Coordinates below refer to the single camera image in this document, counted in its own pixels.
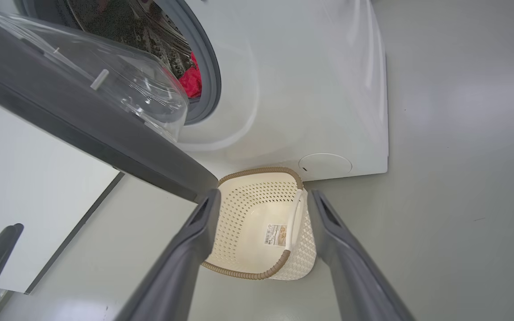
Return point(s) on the red garment with white trim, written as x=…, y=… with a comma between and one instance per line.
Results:
x=191, y=82

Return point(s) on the round glass washing machine door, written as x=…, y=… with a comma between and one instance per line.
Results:
x=83, y=129

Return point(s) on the paper product label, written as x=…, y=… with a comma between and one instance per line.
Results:
x=275, y=235

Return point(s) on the cream perforated laundry basket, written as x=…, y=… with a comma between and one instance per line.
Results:
x=252, y=214

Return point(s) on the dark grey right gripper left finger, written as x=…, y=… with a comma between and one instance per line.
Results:
x=172, y=267

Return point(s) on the round washing machine filter cover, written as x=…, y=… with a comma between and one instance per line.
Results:
x=325, y=164

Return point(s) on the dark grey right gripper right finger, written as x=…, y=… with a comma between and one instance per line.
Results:
x=355, y=267

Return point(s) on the white front-load washing machine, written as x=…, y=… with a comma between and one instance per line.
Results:
x=306, y=89

